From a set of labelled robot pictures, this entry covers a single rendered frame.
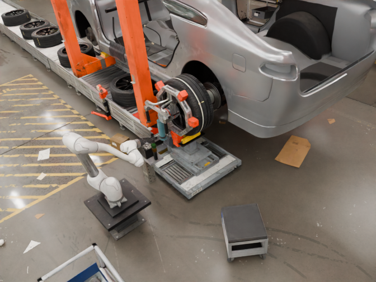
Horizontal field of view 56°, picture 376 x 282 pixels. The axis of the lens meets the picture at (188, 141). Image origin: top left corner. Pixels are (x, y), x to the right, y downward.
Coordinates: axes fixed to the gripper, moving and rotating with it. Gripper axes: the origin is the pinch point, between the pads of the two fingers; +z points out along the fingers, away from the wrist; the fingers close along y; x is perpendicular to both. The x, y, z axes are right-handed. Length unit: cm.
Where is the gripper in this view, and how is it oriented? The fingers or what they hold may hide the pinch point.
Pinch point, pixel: (154, 138)
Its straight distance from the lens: 373.3
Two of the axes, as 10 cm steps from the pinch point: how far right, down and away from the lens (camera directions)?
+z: 7.1, -2.3, 6.6
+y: -6.9, -3.9, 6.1
